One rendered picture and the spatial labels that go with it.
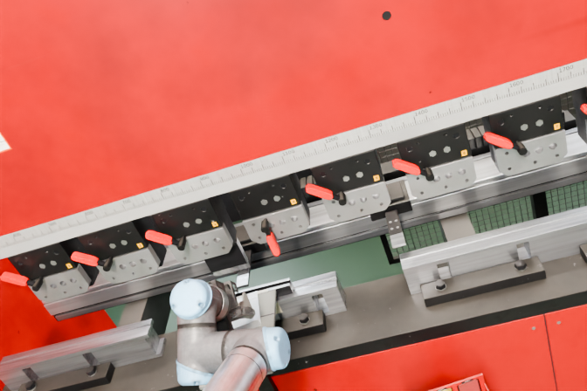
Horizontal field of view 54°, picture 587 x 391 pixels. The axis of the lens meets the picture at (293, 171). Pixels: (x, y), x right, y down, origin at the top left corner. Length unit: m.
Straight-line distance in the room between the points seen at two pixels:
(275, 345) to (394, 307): 0.58
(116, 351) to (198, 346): 0.69
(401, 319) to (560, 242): 0.44
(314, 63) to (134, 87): 0.38
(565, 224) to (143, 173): 1.02
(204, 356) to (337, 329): 0.54
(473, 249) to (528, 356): 0.31
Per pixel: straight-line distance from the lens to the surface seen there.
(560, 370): 1.71
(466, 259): 1.52
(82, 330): 2.45
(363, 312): 1.57
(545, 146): 1.37
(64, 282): 1.63
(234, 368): 0.99
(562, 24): 1.27
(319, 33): 1.16
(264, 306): 1.52
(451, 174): 1.35
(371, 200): 1.35
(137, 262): 1.50
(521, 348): 1.61
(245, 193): 1.33
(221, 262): 1.51
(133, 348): 1.76
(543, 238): 1.55
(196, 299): 1.11
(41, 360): 1.89
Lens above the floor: 1.99
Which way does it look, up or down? 30 degrees down
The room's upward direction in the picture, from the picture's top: 22 degrees counter-clockwise
